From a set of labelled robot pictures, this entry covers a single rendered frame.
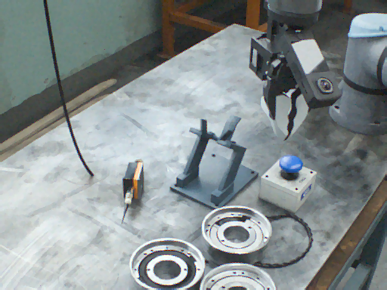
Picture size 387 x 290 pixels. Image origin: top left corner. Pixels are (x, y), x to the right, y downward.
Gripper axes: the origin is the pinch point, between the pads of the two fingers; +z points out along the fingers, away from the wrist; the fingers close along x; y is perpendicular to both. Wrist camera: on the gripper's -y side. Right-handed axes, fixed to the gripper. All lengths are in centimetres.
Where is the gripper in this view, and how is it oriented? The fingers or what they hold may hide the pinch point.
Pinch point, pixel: (287, 135)
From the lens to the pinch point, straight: 89.3
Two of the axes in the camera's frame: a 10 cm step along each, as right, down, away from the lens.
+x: -9.2, 2.3, -3.2
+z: -0.2, 8.0, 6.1
